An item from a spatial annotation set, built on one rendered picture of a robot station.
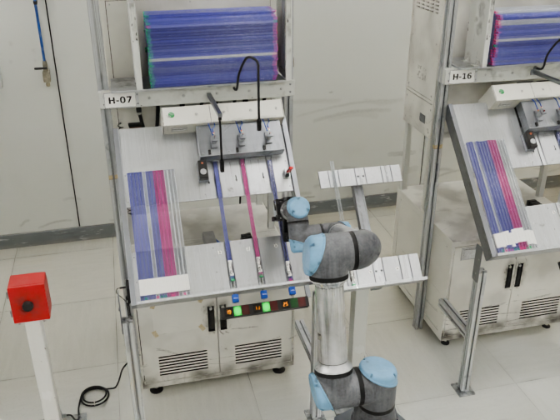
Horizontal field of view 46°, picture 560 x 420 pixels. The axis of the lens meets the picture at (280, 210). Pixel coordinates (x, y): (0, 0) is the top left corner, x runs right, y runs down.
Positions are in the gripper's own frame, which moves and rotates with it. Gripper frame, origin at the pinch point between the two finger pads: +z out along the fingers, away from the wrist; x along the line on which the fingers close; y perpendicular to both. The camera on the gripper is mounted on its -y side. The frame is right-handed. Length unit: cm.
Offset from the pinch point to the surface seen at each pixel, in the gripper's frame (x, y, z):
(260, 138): 3.2, 33.3, 2.8
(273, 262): 5.2, -16.4, -3.6
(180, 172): 36.1, 23.1, 6.4
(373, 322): -62, -56, 84
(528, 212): -108, -9, -1
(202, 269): 32.8, -15.5, -3.4
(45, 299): 91, -19, 4
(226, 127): 16.2, 39.1, 4.3
